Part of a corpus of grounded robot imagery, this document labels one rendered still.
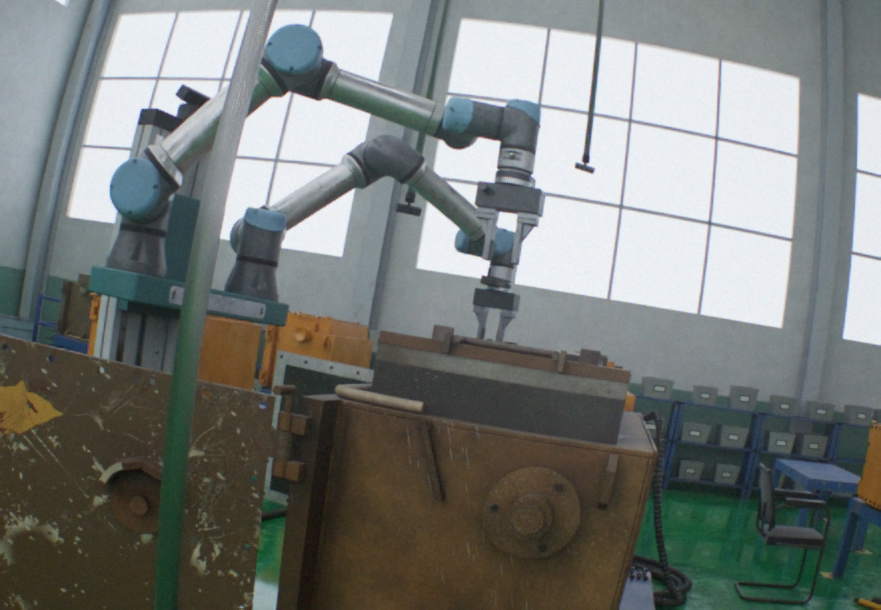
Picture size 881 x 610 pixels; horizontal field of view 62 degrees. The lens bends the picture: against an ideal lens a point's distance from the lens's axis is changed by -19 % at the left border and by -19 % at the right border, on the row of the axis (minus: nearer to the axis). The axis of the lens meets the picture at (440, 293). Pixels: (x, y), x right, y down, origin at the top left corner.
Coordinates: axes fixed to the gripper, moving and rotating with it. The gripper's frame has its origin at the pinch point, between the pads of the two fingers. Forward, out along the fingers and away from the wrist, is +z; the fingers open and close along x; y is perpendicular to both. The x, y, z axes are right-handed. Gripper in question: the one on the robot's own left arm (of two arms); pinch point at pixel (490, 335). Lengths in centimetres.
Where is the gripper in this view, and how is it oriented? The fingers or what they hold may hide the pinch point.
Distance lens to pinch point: 266.5
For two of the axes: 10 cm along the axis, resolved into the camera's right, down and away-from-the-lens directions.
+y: 4.4, 1.2, 8.9
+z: -1.7, 9.8, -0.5
